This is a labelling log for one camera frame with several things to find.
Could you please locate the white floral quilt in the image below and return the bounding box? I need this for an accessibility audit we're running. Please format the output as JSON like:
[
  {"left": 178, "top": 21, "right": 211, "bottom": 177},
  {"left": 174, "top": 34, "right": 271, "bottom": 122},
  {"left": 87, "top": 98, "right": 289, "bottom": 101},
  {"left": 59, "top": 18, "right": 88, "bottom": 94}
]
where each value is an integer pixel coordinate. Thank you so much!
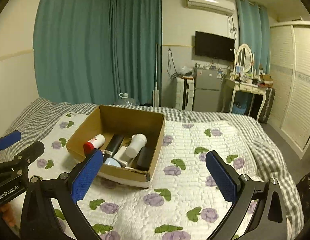
[{"left": 9, "top": 112, "right": 294, "bottom": 240}]

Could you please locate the white louvered wardrobe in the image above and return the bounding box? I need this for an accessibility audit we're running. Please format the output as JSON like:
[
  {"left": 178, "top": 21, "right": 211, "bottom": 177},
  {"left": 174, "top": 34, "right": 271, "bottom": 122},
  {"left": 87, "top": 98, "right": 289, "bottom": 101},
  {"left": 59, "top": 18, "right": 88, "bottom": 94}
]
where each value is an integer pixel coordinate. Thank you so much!
[{"left": 269, "top": 21, "right": 310, "bottom": 159}]

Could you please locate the white air conditioner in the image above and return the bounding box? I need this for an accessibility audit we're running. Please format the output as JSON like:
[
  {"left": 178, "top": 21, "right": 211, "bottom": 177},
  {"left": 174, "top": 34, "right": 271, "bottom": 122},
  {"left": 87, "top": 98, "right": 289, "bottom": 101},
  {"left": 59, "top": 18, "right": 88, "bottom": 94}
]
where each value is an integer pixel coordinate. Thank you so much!
[{"left": 186, "top": 0, "right": 235, "bottom": 16}]

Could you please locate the white folded mop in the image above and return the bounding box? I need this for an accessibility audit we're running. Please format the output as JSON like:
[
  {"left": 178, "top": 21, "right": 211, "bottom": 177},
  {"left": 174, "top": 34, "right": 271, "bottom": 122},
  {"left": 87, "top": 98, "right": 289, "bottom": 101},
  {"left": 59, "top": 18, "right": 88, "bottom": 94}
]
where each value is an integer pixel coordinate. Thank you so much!
[{"left": 152, "top": 43, "right": 159, "bottom": 107}]

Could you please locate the white handheld device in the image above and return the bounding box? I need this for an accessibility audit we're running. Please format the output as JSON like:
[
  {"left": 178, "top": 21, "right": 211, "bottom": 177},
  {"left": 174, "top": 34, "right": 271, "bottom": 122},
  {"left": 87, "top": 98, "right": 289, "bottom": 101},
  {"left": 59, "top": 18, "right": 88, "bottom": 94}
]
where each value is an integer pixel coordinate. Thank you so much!
[{"left": 125, "top": 133, "right": 147, "bottom": 158}]

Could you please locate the clear water jug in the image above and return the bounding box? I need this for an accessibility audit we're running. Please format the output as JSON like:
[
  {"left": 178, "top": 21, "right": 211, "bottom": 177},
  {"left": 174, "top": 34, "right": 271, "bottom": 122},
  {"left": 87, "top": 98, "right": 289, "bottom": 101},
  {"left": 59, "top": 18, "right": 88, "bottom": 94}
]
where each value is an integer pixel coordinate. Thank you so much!
[{"left": 115, "top": 92, "right": 136, "bottom": 106}]

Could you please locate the grey checkered bed sheet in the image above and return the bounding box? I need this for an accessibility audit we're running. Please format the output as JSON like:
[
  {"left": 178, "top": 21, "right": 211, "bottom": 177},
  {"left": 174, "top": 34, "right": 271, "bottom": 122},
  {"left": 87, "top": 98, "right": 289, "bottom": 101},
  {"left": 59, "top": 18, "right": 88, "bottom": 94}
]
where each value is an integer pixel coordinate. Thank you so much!
[{"left": 0, "top": 98, "right": 304, "bottom": 239}]

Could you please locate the black cylindrical bottle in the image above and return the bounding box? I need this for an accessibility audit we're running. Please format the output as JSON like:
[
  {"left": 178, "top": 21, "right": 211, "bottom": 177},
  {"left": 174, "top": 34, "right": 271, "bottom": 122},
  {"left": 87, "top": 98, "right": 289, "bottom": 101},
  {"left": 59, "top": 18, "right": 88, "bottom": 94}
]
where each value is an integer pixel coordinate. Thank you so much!
[{"left": 103, "top": 134, "right": 125, "bottom": 159}]

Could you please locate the small grey refrigerator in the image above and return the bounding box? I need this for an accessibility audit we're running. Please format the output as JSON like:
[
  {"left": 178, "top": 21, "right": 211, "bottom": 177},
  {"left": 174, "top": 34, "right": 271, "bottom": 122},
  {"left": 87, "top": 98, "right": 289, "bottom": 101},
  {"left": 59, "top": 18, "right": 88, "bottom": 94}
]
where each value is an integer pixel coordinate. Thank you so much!
[{"left": 193, "top": 68, "right": 223, "bottom": 112}]

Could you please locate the green curtain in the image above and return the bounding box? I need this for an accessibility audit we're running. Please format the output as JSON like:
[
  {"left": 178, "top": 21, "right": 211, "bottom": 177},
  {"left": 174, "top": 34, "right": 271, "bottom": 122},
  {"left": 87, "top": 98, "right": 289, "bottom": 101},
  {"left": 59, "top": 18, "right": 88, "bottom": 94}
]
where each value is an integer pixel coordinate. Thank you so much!
[
  {"left": 33, "top": 0, "right": 162, "bottom": 105},
  {"left": 236, "top": 0, "right": 270, "bottom": 74}
]

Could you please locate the white oval vanity mirror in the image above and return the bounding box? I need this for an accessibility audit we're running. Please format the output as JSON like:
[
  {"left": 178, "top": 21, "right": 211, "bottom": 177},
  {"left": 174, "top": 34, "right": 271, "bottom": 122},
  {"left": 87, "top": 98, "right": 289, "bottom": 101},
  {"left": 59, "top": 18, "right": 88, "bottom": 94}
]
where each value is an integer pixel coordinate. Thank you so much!
[{"left": 235, "top": 43, "right": 254, "bottom": 73}]

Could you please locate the person's left hand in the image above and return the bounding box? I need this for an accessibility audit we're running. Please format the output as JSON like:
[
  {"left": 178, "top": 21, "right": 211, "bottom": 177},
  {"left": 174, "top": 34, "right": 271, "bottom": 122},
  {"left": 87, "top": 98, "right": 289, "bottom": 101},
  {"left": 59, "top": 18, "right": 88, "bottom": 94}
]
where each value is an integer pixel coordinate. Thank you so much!
[{"left": 0, "top": 203, "right": 16, "bottom": 227}]

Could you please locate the white suitcase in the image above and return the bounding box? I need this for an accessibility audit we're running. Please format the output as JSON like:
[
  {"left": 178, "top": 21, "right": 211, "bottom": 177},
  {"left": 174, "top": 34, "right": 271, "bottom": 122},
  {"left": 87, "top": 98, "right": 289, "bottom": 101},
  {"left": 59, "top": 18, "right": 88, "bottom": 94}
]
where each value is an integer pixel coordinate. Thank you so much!
[{"left": 175, "top": 77, "right": 195, "bottom": 111}]

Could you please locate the white bottle red cap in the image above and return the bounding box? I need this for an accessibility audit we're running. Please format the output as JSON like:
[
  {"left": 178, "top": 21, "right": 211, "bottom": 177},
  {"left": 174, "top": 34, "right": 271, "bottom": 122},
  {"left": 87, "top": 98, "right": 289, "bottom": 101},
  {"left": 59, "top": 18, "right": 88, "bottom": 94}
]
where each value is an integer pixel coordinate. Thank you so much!
[{"left": 83, "top": 134, "right": 106, "bottom": 155}]

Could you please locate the white dressing table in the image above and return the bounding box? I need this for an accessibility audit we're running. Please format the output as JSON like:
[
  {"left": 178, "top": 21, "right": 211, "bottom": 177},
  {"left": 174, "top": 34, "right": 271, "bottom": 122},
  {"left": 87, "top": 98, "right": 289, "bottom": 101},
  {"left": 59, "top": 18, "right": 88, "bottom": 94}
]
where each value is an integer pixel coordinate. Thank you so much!
[{"left": 221, "top": 78, "right": 267, "bottom": 121}]

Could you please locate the light blue earbuds case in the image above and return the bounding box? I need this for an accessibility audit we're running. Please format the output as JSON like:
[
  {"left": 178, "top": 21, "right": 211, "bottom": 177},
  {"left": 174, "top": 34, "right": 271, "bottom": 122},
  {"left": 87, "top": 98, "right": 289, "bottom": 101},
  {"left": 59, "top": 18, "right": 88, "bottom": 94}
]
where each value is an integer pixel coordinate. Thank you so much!
[{"left": 104, "top": 158, "right": 121, "bottom": 167}]

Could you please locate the black wall television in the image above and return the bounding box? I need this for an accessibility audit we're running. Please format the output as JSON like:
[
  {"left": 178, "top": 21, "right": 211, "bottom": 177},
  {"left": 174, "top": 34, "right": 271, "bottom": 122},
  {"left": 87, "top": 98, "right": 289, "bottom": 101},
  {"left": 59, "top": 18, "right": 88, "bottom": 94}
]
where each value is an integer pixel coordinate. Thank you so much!
[{"left": 195, "top": 31, "right": 235, "bottom": 62}]

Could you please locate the black rectangular charger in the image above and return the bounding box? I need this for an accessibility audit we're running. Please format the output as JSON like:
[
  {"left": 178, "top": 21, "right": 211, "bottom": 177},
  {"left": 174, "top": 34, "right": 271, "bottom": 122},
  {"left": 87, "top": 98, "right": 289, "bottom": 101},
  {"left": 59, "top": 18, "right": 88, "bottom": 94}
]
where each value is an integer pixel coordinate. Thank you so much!
[{"left": 136, "top": 147, "right": 153, "bottom": 171}]

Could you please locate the blue laundry basket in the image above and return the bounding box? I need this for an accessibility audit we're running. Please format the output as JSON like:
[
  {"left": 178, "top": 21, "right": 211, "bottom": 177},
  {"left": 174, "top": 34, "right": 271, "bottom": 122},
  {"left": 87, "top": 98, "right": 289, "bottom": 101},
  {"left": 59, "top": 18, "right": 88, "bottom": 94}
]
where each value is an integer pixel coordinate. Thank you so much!
[{"left": 231, "top": 103, "right": 247, "bottom": 115}]

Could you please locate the brown cardboard box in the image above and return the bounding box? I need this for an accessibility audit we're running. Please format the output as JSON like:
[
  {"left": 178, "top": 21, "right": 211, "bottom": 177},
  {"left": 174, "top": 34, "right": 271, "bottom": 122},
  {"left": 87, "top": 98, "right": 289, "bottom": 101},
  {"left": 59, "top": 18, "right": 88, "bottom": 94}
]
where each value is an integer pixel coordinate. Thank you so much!
[{"left": 66, "top": 105, "right": 165, "bottom": 188}]

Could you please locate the large white power adapter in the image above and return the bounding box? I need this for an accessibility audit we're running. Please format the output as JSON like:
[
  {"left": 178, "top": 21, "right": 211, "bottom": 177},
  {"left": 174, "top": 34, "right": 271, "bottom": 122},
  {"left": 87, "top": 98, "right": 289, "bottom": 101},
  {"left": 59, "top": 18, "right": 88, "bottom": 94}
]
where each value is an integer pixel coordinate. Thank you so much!
[{"left": 113, "top": 146, "right": 132, "bottom": 167}]

